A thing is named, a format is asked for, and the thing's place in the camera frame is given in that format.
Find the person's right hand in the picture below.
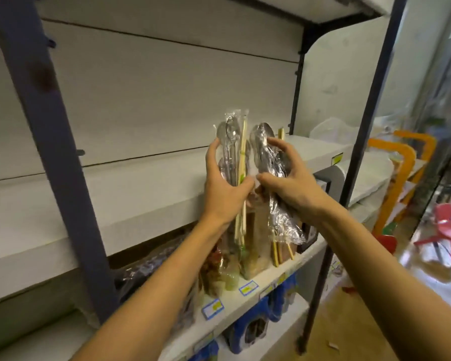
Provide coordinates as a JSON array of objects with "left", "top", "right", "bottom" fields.
[{"left": 256, "top": 137, "right": 326, "bottom": 219}]

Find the person's left hand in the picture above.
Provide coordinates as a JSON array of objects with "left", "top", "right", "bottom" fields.
[{"left": 201, "top": 139, "right": 257, "bottom": 227}]

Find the clear spoon and chopstick packet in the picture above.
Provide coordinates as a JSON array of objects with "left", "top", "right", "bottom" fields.
[
  {"left": 249, "top": 123, "right": 307, "bottom": 267},
  {"left": 213, "top": 107, "right": 250, "bottom": 246}
]

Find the person's right forearm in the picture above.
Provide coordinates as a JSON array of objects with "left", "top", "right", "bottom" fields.
[{"left": 308, "top": 192, "right": 451, "bottom": 361}]

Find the person's left forearm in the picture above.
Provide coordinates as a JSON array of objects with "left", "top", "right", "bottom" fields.
[{"left": 71, "top": 212, "right": 237, "bottom": 361}]

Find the clear packet of brown goods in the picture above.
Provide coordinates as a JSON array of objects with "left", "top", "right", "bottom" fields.
[{"left": 240, "top": 205, "right": 272, "bottom": 279}]

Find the grey and black box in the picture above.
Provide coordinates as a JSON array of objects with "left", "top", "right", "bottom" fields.
[{"left": 313, "top": 165, "right": 341, "bottom": 194}]

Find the white plastic bag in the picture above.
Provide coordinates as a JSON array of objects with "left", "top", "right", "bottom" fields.
[{"left": 309, "top": 117, "right": 362, "bottom": 148}]

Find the clear packet of mixed snacks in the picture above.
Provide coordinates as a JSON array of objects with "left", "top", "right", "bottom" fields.
[{"left": 198, "top": 238, "right": 242, "bottom": 298}]

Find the dark blue shelf upright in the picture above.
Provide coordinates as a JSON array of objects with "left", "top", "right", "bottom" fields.
[
  {"left": 0, "top": 0, "right": 119, "bottom": 324},
  {"left": 298, "top": 0, "right": 410, "bottom": 354}
]

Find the dark plastic wrapped packet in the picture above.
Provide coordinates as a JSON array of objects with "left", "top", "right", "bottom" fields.
[{"left": 114, "top": 235, "right": 198, "bottom": 327}]

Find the red plastic stool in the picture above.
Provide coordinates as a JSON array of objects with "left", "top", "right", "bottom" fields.
[{"left": 375, "top": 234, "right": 398, "bottom": 255}]

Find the orange metal rack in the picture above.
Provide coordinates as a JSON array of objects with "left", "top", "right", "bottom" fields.
[
  {"left": 368, "top": 138, "right": 417, "bottom": 237},
  {"left": 394, "top": 130, "right": 437, "bottom": 185}
]

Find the grey metal shelving unit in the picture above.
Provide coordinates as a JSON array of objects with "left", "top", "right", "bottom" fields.
[{"left": 0, "top": 0, "right": 399, "bottom": 361}]

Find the red plastic chair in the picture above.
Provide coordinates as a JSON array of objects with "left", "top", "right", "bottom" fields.
[{"left": 413, "top": 203, "right": 451, "bottom": 269}]

